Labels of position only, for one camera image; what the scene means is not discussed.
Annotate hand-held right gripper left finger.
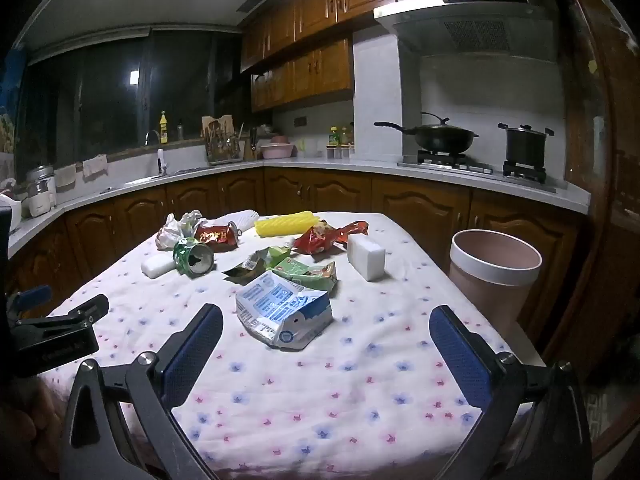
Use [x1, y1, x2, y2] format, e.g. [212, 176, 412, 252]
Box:
[60, 302, 224, 480]

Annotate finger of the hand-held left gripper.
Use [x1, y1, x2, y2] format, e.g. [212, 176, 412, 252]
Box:
[6, 285, 55, 318]
[14, 294, 110, 333]

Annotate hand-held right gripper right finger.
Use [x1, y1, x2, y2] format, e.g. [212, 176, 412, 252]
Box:
[428, 304, 594, 480]

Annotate pink trash bin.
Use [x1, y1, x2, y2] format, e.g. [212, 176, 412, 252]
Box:
[448, 229, 543, 338]

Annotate white foam net sleeve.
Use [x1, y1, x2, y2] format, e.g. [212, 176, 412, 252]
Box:
[205, 208, 258, 233]

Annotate person's left hand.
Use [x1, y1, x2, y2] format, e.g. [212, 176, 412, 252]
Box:
[0, 375, 68, 480]

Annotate white red kitchen appliance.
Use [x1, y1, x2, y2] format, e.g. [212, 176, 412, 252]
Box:
[0, 180, 23, 233]

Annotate small white foam block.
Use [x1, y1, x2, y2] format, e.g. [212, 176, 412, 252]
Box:
[140, 254, 177, 278]

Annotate dark gold wrapper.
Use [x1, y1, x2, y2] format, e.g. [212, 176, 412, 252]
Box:
[221, 260, 266, 281]

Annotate crushed green can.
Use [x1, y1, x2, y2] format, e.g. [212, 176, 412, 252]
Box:
[172, 237, 216, 277]

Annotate blue white milk carton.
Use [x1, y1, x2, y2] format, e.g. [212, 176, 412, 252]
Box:
[235, 271, 333, 351]

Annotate white rice cooker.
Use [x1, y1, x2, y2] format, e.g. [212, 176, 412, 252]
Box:
[25, 164, 57, 218]

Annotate crushed red can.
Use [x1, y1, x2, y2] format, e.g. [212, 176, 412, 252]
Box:
[194, 222, 243, 253]

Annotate crumpled white tissue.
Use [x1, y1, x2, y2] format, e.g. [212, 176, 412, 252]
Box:
[156, 211, 206, 252]

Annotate green torn wrapper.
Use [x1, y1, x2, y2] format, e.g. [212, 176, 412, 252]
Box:
[243, 245, 293, 271]

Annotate large white foam block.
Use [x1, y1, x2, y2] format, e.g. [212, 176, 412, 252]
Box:
[346, 236, 387, 282]

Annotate floral tablecloth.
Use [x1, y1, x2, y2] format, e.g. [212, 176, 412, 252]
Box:
[37, 210, 546, 480]

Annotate green snack packet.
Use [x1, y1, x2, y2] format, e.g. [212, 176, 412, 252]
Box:
[270, 257, 338, 293]

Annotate yellow foam net sleeve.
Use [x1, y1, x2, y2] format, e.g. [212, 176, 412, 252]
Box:
[254, 211, 322, 237]

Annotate wooden lower cabinets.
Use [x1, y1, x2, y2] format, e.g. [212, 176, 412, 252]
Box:
[7, 166, 591, 311]

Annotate wooden cabinets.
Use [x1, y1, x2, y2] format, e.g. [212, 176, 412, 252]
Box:
[7, 166, 591, 311]
[240, 0, 551, 113]

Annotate red snack wrapper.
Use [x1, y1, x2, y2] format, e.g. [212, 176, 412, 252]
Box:
[292, 220, 370, 256]

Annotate wooden door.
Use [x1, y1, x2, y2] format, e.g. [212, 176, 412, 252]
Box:
[550, 0, 640, 386]

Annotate gas stove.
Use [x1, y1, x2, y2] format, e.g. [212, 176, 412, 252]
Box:
[397, 150, 558, 193]

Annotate dish rack with utensils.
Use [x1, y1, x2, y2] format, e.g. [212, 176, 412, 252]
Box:
[201, 115, 246, 166]

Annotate knife block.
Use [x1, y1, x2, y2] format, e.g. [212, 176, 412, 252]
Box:
[242, 127, 261, 161]

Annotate black wok with lid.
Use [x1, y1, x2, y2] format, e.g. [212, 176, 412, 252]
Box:
[373, 111, 480, 155]

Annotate black stock pot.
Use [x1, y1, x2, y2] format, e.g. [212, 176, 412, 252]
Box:
[497, 122, 556, 163]

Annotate pink basin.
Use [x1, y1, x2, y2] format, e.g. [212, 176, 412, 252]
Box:
[260, 142, 296, 160]

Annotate dark window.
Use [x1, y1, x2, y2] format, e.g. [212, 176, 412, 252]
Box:
[20, 27, 243, 171]

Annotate steel range hood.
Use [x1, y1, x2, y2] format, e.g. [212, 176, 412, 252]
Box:
[372, 0, 558, 58]

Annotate wooden upper cabinets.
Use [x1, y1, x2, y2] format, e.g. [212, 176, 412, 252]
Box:
[240, 0, 551, 113]

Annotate blue wall poster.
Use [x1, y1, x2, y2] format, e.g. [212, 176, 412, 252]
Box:
[0, 45, 28, 153]

